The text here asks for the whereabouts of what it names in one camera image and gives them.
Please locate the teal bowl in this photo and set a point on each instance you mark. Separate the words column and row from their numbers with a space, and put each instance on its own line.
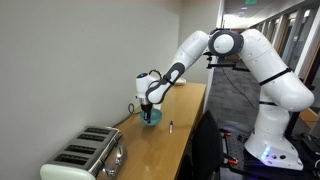
column 156, row 118

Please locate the silver four-slot toaster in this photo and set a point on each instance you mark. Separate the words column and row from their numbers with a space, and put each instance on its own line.
column 90, row 153

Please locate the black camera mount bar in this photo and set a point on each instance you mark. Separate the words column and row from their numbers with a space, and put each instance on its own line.
column 221, row 65

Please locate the white marker with purple cap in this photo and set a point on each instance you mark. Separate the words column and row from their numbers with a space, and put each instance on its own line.
column 171, row 127

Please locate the black box beside robot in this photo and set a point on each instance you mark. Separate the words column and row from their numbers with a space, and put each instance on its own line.
column 311, row 143

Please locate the white plate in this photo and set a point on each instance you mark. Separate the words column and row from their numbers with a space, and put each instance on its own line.
column 181, row 82

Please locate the black office chair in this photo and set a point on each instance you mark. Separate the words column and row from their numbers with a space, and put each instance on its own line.
column 206, row 146

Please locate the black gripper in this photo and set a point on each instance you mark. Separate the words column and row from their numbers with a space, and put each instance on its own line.
column 146, row 107

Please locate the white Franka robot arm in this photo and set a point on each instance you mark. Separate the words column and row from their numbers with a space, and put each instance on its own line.
column 276, row 133

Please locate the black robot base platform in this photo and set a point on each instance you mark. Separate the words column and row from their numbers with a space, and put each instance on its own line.
column 238, row 146

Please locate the orange clamp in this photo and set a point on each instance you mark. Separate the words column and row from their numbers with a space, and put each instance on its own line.
column 232, row 161
column 227, row 134

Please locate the green exit sign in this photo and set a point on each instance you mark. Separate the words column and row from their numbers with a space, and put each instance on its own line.
column 250, row 1

